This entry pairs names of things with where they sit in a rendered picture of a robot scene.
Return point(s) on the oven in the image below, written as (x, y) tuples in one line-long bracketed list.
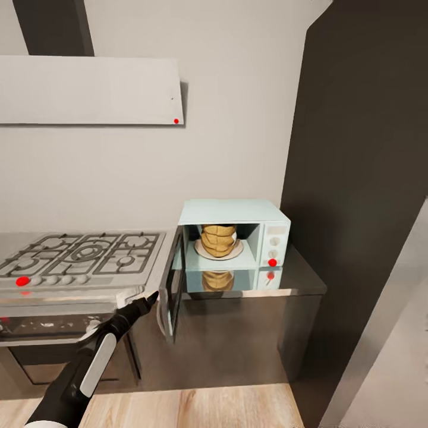
[(36, 342)]

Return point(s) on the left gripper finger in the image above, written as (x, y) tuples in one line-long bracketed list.
[(152, 299)]

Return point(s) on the microwave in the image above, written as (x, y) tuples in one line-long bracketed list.
[(262, 234)]

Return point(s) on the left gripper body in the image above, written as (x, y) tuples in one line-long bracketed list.
[(133, 311)]

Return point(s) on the range hood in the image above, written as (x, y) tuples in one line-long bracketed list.
[(61, 81)]

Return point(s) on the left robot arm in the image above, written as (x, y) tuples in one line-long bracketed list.
[(67, 396)]

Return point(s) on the burner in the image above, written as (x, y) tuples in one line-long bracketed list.
[(82, 260)]

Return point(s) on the popcorn bag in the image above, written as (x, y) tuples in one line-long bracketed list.
[(219, 239)]

